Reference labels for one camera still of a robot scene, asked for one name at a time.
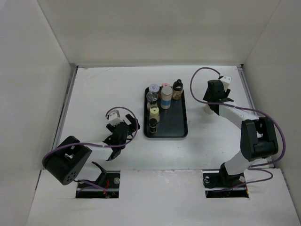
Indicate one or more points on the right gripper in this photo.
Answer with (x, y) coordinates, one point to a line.
(226, 93)

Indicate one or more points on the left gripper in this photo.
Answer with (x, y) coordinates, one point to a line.
(132, 125)

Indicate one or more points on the black cap white spice bottle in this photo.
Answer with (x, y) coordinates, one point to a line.
(208, 110)

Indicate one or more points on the small dark pepper bottle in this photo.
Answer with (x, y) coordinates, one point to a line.
(153, 125)

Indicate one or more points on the black cap brown spice bottle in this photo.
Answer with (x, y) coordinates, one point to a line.
(177, 89)

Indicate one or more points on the yellow cap spice shaker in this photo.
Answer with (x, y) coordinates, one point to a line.
(154, 113)

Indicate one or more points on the clear cap salt grinder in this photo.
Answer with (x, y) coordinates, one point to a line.
(152, 98)

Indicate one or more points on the blue label grey cap jar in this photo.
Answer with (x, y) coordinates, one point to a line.
(166, 96)

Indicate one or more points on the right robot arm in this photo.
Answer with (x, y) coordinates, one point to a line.
(257, 134)

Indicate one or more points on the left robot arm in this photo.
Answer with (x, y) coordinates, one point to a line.
(67, 160)

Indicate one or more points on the black rectangular tray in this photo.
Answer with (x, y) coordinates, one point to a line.
(173, 121)

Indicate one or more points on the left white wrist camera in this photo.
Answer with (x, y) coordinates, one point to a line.
(114, 118)

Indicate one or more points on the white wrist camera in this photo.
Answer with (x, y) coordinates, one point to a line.
(226, 80)
(114, 118)

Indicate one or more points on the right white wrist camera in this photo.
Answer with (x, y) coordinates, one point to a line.
(226, 80)

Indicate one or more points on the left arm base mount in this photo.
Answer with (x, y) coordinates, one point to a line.
(106, 186)

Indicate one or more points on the left aluminium table rail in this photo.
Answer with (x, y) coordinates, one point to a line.
(64, 109)

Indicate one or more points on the aluminium table rail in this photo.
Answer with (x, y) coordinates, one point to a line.
(251, 105)
(64, 109)

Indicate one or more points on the right aluminium table rail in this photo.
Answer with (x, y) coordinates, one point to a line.
(251, 105)

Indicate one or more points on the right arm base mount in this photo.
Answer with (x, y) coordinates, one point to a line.
(218, 184)

